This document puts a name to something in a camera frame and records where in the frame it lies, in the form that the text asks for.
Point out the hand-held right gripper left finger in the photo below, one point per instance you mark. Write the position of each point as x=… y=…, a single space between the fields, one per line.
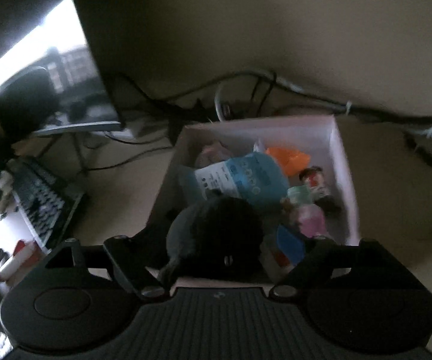
x=144 y=247

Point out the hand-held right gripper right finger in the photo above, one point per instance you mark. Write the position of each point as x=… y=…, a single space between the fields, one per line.
x=289 y=243

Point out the small white red bottle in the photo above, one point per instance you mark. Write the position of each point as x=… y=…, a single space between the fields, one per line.
x=282 y=258

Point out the pink bottle green cap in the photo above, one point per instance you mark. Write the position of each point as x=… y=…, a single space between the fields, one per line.
x=309 y=217

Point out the small red dark figure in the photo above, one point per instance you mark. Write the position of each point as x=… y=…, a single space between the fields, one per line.
x=315 y=183

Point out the black plush toy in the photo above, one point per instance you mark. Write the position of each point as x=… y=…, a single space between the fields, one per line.
x=216 y=236

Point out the blue white snack packet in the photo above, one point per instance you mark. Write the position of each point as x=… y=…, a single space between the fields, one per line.
x=246 y=176

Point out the pink cardboard box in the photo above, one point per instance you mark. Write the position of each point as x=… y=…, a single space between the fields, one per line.
x=343 y=180

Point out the orange plastic toy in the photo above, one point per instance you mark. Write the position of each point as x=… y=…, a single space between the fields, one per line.
x=287 y=159

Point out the colourful small ball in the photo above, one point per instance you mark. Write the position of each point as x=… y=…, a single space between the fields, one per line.
x=216 y=152

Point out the wooden desktop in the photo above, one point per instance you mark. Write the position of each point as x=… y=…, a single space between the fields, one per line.
x=118 y=202

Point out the black keyboard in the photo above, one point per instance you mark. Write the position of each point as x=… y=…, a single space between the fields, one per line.
x=45 y=202

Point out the white red rocket toy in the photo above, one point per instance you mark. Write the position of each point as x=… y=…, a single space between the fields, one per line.
x=17 y=260

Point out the computer monitor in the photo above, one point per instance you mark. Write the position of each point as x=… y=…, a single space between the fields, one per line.
x=88 y=37

